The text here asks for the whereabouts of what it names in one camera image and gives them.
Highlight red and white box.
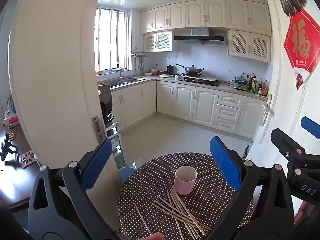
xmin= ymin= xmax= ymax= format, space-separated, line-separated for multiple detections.
xmin=2 ymin=115 xmax=20 ymax=127

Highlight pink cup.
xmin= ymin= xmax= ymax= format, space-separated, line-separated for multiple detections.
xmin=174 ymin=166 xmax=197 ymax=196

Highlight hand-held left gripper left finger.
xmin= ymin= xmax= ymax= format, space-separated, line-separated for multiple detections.
xmin=27 ymin=138 xmax=118 ymax=240

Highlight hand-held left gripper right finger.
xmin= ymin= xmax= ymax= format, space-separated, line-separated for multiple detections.
xmin=204 ymin=137 xmax=295 ymax=240

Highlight small lattice door cabinet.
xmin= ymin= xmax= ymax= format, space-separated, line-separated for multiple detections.
xmin=143 ymin=31 xmax=172 ymax=53

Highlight green countertop cooker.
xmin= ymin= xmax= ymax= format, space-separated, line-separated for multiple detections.
xmin=234 ymin=77 xmax=249 ymax=91

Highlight pale cut-out trivet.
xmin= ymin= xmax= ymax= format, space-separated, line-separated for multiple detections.
xmin=21 ymin=150 xmax=36 ymax=167

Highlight cream door with latch plate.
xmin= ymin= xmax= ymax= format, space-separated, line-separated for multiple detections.
xmin=9 ymin=0 xmax=123 ymax=230

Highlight bunch of wooden chopsticks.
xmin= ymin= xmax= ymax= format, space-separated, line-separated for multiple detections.
xmin=134 ymin=187 xmax=212 ymax=240

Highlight dark wooden table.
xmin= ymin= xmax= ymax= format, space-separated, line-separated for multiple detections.
xmin=0 ymin=120 xmax=44 ymax=208

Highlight black round appliance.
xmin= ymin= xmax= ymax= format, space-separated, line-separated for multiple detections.
xmin=97 ymin=85 xmax=114 ymax=125

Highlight wall rack with utensils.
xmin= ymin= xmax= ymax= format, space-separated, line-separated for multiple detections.
xmin=131 ymin=47 xmax=149 ymax=71

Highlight person's left hand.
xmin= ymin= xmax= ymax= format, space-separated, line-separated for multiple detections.
xmin=139 ymin=232 xmax=165 ymax=240

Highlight kitchen window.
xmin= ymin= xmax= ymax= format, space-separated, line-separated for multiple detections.
xmin=94 ymin=5 xmax=132 ymax=75

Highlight brown polka dot tablecloth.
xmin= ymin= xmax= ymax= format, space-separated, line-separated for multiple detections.
xmin=117 ymin=152 xmax=254 ymax=240

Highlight black small gadget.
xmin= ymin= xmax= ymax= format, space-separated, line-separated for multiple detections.
xmin=0 ymin=132 xmax=19 ymax=162

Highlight red diamond wall poster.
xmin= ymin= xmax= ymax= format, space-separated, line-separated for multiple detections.
xmin=283 ymin=8 xmax=320 ymax=90

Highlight cream lower kitchen cabinets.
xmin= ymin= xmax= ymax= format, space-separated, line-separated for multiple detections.
xmin=110 ymin=79 xmax=269 ymax=139

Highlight range hood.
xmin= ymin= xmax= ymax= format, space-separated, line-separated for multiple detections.
xmin=174 ymin=28 xmax=228 ymax=46

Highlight wok with lid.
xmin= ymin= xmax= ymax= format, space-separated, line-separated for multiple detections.
xmin=176 ymin=64 xmax=205 ymax=75

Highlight cream upper kitchen cabinets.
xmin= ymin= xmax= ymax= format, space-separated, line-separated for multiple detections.
xmin=140 ymin=0 xmax=272 ymax=37

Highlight gas stove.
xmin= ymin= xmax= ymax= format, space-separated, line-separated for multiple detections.
xmin=177 ymin=74 xmax=222 ymax=87

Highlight steel kitchen sink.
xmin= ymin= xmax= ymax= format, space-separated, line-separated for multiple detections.
xmin=109 ymin=77 xmax=147 ymax=89

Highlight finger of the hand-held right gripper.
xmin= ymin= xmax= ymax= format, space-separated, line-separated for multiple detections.
xmin=271 ymin=128 xmax=320 ymax=179
xmin=301 ymin=117 xmax=320 ymax=140

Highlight cream kitchen cabinets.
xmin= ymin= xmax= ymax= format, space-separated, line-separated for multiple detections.
xmin=110 ymin=79 xmax=269 ymax=139
xmin=140 ymin=0 xmax=272 ymax=37

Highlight wide lattice door cabinet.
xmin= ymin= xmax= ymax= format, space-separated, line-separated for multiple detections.
xmin=227 ymin=29 xmax=271 ymax=63

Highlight white door with handle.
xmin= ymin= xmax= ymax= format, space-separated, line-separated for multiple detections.
xmin=246 ymin=0 xmax=320 ymax=205

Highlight silver door handle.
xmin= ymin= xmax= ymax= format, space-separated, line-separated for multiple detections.
xmin=261 ymin=94 xmax=275 ymax=127

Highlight blue plastic stool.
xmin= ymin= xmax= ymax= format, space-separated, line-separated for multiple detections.
xmin=117 ymin=166 xmax=137 ymax=183

